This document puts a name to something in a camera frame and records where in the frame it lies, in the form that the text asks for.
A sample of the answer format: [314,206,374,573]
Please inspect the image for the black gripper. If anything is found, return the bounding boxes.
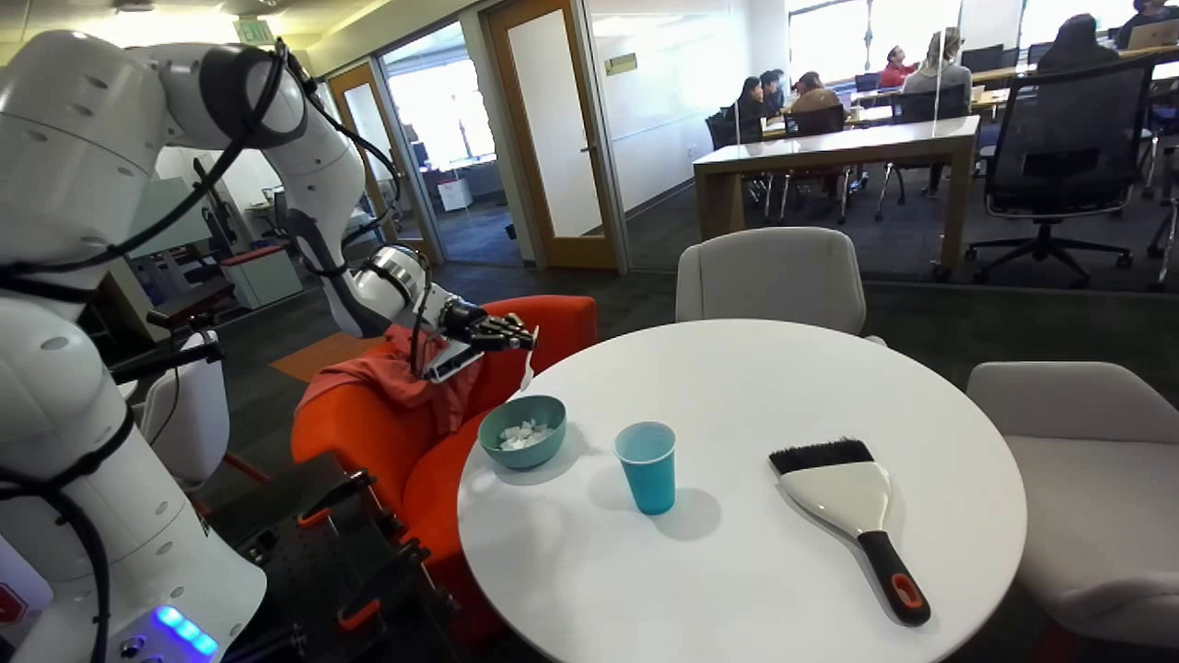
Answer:
[436,297,541,352]

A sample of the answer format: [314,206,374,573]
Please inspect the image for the teal bowl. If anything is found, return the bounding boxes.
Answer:
[476,390,572,474]

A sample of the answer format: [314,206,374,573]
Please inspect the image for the white crumbled pieces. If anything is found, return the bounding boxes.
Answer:
[493,415,556,449]

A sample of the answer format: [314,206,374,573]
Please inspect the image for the orange upholstered armchair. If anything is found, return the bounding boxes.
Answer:
[286,291,600,655]

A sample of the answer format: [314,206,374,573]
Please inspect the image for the blue plastic cup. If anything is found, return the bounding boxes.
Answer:
[610,420,680,520]

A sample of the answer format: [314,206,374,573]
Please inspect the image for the wood framed frosted glass door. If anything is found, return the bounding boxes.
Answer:
[482,0,622,274]
[324,58,443,269]

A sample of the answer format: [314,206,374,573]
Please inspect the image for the black orange bar clamp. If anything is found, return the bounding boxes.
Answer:
[329,588,389,642]
[292,480,374,533]

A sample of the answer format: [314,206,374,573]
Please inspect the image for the grey upholstered armchair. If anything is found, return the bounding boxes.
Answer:
[965,358,1179,653]
[669,226,870,337]

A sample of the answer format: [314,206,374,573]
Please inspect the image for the black workbench table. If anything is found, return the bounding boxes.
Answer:
[199,465,461,663]

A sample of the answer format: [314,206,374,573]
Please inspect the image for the seated person dark clothes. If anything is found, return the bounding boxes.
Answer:
[733,74,772,143]

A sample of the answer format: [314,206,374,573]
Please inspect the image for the white cylindrical bin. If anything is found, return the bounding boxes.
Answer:
[125,326,233,486]

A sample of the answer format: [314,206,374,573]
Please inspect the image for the light wooden desk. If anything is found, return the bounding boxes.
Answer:
[689,112,988,281]

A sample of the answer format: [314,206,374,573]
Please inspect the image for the seated person brown jacket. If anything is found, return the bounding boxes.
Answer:
[784,70,850,135]

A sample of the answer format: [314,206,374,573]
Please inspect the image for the green exit sign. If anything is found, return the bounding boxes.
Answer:
[233,12,277,47]

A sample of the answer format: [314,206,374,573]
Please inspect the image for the seated person grey top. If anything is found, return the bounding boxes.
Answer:
[906,27,971,123]

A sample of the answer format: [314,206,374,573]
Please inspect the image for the black mesh office chair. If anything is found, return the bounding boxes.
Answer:
[965,53,1160,287]

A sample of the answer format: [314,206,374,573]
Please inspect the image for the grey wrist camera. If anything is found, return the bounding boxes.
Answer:
[420,342,482,383]

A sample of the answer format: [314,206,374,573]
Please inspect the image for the white scraper black handle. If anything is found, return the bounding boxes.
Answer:
[765,436,936,628]

